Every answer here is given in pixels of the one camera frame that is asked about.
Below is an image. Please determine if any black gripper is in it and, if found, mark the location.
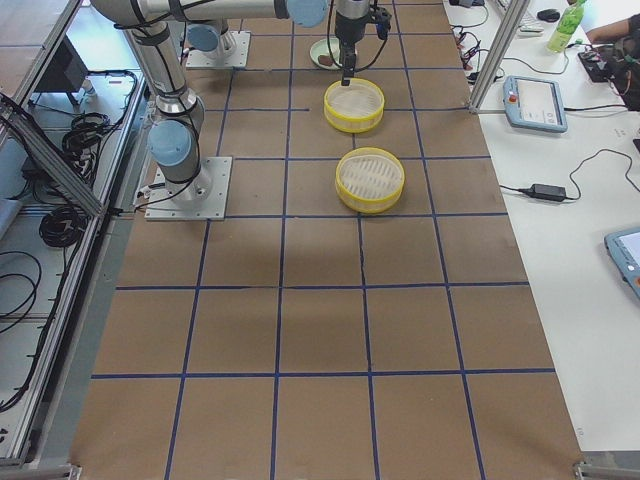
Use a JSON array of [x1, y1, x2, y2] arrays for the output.
[[334, 0, 368, 86]]

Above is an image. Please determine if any brown bun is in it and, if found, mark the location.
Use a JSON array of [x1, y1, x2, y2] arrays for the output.
[[317, 55, 334, 67]]

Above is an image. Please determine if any yellow steamer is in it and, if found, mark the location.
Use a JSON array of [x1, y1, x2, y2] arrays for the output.
[[335, 147, 406, 214], [323, 78, 385, 134]]

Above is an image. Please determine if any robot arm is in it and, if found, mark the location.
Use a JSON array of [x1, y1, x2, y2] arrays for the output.
[[93, 1, 374, 205]]

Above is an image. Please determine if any green plate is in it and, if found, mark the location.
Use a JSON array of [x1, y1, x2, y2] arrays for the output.
[[309, 37, 340, 70]]

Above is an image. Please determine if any teach pendant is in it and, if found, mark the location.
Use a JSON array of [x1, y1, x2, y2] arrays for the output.
[[503, 76, 568, 133], [604, 227, 640, 297]]

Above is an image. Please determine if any green bottle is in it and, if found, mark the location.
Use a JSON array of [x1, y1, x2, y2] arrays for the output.
[[546, 0, 586, 53]]

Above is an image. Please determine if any black power adapter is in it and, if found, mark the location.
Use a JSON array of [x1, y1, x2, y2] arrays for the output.
[[528, 184, 567, 202]]

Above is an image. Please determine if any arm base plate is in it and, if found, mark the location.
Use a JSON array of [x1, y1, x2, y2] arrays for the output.
[[186, 25, 251, 70], [144, 156, 233, 221]]

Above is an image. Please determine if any aluminium frame post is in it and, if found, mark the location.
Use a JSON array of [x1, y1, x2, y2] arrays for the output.
[[468, 0, 530, 114]]

